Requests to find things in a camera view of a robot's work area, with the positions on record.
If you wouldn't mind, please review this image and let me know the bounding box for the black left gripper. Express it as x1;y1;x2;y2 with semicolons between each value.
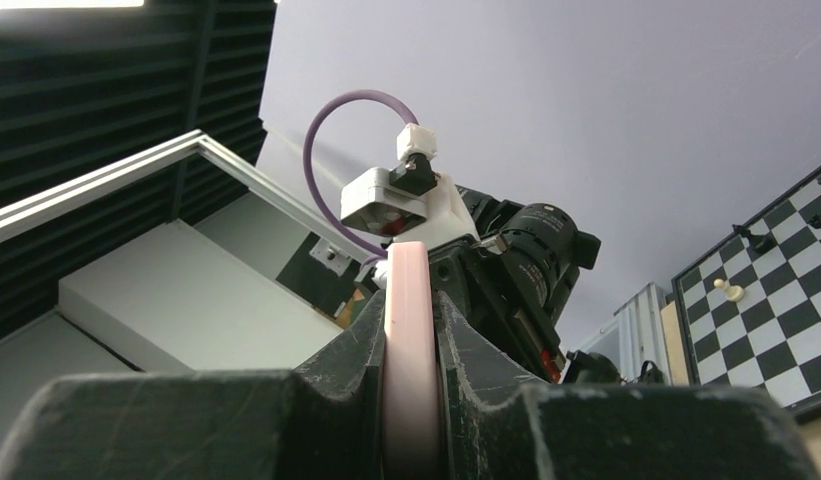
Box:
428;235;564;384

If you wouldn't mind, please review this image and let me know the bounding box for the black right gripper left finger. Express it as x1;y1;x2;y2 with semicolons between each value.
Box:
0;293;385;479

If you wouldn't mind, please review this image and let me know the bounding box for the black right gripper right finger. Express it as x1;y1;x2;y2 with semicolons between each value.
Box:
436;293;818;479

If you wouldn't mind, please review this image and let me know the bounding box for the phone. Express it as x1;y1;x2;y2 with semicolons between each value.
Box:
382;242;441;479

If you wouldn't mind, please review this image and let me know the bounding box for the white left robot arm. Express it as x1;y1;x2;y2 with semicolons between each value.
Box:
429;186;601;383

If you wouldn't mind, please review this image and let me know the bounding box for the white chess pawn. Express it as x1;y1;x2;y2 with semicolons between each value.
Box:
713;278;745;303

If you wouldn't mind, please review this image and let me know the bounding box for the black and white chessboard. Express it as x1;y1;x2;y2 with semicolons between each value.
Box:
672;166;821;423

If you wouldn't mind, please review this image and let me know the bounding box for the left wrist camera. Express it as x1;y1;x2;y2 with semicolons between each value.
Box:
340;123;480;250

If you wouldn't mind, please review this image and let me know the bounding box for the aluminium frame rail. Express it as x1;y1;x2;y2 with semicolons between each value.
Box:
0;129;378;266

